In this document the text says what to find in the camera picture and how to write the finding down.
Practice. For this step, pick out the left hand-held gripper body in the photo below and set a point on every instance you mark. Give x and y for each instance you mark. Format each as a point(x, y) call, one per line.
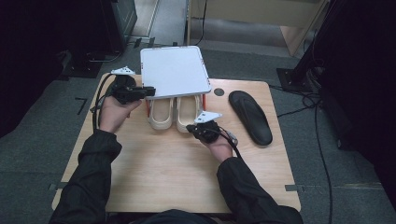
point(124, 91)

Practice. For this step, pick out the black table grommet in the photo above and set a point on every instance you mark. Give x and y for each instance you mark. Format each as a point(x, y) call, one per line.
point(219, 91)

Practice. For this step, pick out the person's dark jacket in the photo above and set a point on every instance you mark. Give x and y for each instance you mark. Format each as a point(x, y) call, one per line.
point(174, 217)

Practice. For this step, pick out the cream clog shoe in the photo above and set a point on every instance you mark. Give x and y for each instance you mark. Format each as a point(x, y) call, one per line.
point(161, 115)
point(186, 115)

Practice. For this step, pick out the white shoe rack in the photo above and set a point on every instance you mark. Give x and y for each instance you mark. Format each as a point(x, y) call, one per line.
point(174, 71)

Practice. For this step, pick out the person's right hand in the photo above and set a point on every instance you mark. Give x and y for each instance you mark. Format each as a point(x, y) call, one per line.
point(219, 149)

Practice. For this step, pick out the dark cabinet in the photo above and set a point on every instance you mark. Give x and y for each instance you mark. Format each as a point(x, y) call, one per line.
point(121, 21)

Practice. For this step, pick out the light wooden cabinet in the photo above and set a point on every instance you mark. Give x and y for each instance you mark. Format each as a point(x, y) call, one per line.
point(249, 11)

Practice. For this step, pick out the black stand base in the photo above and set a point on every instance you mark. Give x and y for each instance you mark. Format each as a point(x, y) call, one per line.
point(292, 79)

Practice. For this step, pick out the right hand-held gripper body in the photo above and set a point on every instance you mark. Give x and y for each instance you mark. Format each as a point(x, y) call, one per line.
point(207, 130)

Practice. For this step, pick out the grey tape strip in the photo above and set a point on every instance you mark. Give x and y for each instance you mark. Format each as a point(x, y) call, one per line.
point(292, 188)

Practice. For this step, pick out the black floor plate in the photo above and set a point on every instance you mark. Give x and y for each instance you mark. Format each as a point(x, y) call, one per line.
point(82, 70)

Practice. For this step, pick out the person's left hand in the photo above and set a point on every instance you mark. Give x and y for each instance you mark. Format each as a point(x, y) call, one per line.
point(115, 115)

